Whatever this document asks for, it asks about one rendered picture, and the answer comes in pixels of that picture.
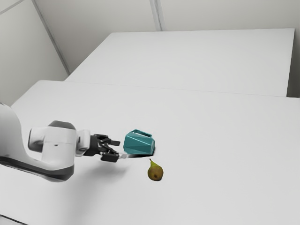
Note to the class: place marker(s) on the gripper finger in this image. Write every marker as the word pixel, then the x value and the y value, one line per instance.
pixel 110 141
pixel 111 156

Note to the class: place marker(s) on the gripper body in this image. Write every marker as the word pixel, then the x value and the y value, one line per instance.
pixel 95 145

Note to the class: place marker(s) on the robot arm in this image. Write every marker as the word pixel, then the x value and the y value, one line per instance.
pixel 56 150

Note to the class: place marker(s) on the teal faceted mug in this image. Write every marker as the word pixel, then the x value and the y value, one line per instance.
pixel 139 143

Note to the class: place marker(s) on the green-brown pear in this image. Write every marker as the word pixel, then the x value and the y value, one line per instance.
pixel 155 172

